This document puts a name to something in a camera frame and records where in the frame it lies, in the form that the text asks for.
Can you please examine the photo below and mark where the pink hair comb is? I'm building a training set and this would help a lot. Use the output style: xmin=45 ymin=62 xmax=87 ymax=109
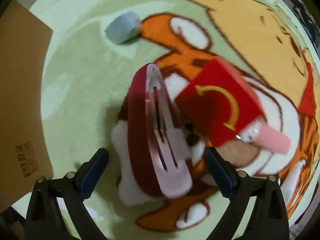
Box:
xmin=236 ymin=121 xmax=291 ymax=154

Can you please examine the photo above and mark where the brown cardboard box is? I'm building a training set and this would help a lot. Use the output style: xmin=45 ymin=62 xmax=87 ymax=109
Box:
xmin=1 ymin=1 xmax=53 ymax=211

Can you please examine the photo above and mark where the red cube box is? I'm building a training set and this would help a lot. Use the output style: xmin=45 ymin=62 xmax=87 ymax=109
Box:
xmin=175 ymin=56 xmax=264 ymax=147

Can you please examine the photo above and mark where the small blue-grey block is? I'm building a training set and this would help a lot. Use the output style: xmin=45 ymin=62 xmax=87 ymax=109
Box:
xmin=105 ymin=11 xmax=142 ymax=44

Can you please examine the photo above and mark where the green Winnie Pooh blanket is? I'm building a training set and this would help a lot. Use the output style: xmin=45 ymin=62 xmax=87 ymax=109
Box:
xmin=31 ymin=0 xmax=319 ymax=239

